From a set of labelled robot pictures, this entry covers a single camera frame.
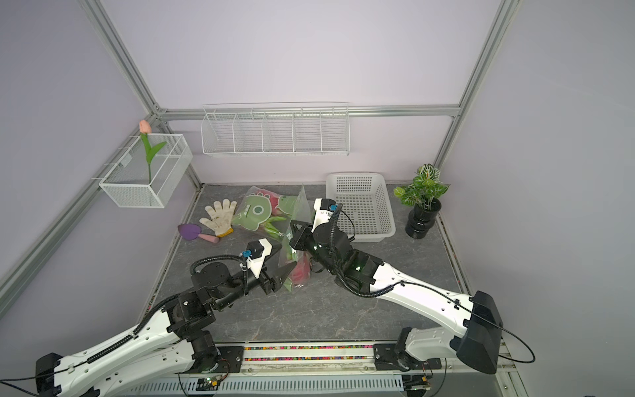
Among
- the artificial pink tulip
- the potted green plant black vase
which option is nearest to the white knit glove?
the artificial pink tulip

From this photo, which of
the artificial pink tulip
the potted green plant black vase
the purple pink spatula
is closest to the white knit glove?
the purple pink spatula

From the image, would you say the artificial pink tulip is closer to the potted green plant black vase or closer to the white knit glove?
the white knit glove

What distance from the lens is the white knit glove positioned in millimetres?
1046

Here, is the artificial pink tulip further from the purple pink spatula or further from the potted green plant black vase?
the potted green plant black vase

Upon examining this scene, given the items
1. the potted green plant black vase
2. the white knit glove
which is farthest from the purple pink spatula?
the potted green plant black vase

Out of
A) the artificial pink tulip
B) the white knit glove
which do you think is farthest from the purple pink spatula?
the artificial pink tulip

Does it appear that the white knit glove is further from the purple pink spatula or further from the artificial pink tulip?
the artificial pink tulip

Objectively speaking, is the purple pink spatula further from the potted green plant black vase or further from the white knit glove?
the potted green plant black vase

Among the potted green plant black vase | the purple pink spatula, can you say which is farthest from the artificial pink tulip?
the potted green plant black vase
